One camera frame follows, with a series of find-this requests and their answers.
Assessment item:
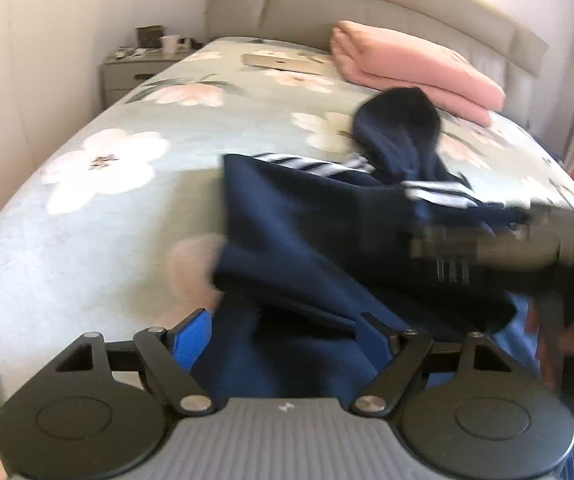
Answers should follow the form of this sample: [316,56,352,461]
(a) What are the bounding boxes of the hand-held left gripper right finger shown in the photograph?
[350,312,519,417]

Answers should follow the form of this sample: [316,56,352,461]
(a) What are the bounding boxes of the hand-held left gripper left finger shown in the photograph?
[55,308,216,417]

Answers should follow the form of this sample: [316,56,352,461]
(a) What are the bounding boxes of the navy jacket with white stripes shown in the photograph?
[189,87,535,402]

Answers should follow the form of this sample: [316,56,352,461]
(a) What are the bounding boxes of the blue cloth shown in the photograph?
[492,294,574,480]

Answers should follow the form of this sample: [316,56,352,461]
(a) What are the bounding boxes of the bed with floral sheet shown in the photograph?
[0,35,574,411]

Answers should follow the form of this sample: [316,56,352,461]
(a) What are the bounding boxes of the folded pink blanket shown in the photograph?
[330,20,507,127]

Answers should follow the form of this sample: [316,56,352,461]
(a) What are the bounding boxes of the grey nightstand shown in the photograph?
[99,46,203,109]

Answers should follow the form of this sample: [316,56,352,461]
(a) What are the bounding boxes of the beige padded headboard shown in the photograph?
[204,0,550,79]

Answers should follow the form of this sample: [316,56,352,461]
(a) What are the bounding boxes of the beige flat box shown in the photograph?
[241,52,339,76]

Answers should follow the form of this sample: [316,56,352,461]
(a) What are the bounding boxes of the dark box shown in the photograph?
[136,25,163,49]

